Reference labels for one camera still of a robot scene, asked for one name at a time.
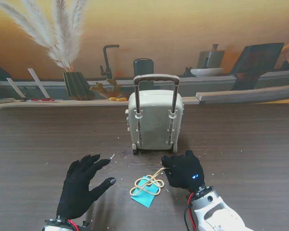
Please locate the black kitchen faucet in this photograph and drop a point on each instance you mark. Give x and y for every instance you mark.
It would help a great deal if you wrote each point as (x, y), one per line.
(106, 60)

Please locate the brown coral ornament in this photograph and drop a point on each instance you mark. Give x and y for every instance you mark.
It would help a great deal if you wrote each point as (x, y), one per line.
(101, 87)

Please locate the dark green ribbed vase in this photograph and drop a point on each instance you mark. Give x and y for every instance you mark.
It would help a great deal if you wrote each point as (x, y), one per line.
(77, 86)

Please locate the short white slanted strip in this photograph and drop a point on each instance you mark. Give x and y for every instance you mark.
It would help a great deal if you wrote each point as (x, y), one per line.
(14, 87)

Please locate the black left wrist bracket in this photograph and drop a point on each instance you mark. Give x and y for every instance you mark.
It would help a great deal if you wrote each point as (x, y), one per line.
(85, 225)

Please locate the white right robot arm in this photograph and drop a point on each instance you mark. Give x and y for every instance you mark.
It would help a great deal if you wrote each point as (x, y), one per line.
(212, 211)

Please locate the dark rounded canister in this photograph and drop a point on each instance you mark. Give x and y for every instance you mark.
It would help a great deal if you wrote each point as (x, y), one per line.
(143, 67)

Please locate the grey grid tray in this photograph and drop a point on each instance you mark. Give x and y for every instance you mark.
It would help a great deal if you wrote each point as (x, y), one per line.
(0, 101)

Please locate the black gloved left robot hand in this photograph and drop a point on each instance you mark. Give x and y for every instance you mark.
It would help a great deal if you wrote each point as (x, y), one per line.
(74, 195)

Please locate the dark slanted board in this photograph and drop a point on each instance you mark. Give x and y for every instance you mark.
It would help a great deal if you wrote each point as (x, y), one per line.
(257, 57)

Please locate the teal paper luggage tag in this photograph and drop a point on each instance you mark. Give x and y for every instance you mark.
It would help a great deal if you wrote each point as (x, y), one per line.
(144, 199)

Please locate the long white slanted strip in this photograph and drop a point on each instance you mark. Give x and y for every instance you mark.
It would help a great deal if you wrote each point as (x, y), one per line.
(38, 83)

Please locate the orange fruit pieces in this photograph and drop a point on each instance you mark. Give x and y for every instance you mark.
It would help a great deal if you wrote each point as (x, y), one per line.
(121, 98)

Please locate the red berries on plate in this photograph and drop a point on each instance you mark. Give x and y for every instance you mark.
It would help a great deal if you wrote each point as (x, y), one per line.
(41, 99)

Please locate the light wooden shelf board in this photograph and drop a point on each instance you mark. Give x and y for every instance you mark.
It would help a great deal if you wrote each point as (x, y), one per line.
(62, 102)

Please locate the white pampas grass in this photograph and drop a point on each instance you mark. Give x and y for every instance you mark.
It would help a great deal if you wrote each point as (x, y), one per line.
(62, 48)

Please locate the small beige hard-shell suitcase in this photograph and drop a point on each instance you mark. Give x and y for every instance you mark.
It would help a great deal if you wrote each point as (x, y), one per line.
(156, 120)

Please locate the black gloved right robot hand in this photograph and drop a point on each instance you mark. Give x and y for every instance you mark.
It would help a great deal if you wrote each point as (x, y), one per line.
(185, 173)

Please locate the white bowl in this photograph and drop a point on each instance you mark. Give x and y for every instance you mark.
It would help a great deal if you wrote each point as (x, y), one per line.
(207, 71)

